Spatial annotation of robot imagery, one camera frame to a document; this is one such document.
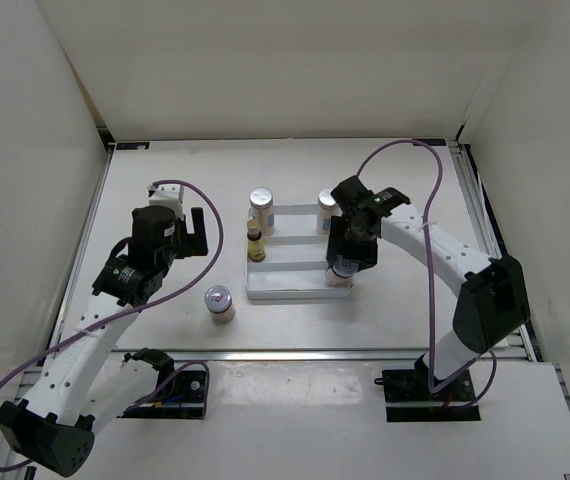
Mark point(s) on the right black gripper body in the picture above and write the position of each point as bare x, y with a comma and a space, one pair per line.
350, 251

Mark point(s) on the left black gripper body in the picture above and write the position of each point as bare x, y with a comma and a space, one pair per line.
185, 240

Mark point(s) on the tall jar silver lid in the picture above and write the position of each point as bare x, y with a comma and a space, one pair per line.
262, 209
327, 208

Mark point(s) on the short jar red label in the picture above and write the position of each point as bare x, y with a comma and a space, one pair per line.
219, 302
341, 276

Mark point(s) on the small yellow bottle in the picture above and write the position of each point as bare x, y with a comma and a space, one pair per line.
255, 246

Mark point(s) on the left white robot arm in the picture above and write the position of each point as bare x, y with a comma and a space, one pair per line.
56, 422

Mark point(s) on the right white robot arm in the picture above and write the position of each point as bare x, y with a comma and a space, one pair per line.
491, 296

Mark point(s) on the white divided tray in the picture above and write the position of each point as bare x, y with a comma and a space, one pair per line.
295, 264

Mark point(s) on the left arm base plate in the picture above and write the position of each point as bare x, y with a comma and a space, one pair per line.
184, 397

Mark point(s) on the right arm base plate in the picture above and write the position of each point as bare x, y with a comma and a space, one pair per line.
408, 400

